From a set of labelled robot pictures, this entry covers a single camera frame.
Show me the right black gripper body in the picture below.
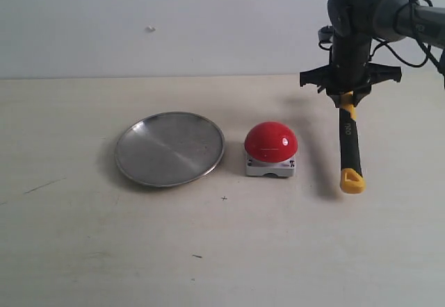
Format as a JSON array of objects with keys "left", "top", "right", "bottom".
[{"left": 300, "top": 34, "right": 402, "bottom": 95}]

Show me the yellow black claw hammer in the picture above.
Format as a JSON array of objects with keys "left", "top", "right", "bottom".
[{"left": 339, "top": 92, "right": 366, "bottom": 194}]

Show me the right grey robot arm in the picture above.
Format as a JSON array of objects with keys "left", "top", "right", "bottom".
[{"left": 300, "top": 0, "right": 444, "bottom": 106}]

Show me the red dome push button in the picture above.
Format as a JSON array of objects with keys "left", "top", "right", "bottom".
[{"left": 243, "top": 122, "right": 298, "bottom": 178}]

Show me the round steel plate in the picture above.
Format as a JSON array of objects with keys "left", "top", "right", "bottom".
[{"left": 114, "top": 111, "right": 225, "bottom": 188}]

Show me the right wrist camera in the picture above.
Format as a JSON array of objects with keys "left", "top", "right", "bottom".
[{"left": 318, "top": 26, "right": 334, "bottom": 51}]

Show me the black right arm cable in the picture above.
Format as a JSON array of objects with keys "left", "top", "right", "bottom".
[{"left": 343, "top": 0, "right": 445, "bottom": 89}]

